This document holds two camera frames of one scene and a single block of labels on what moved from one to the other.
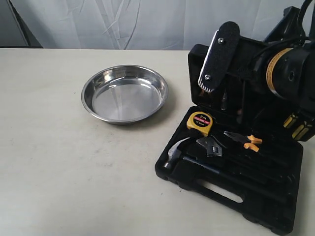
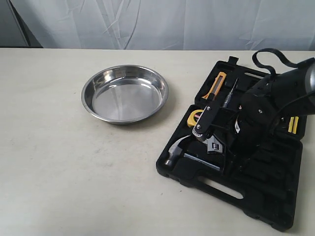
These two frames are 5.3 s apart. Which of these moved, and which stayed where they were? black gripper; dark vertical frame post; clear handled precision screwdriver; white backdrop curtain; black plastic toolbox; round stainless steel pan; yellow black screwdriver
Moved: black gripper; clear handled precision screwdriver; yellow black screwdriver; black plastic toolbox
Stayed: dark vertical frame post; round stainless steel pan; white backdrop curtain
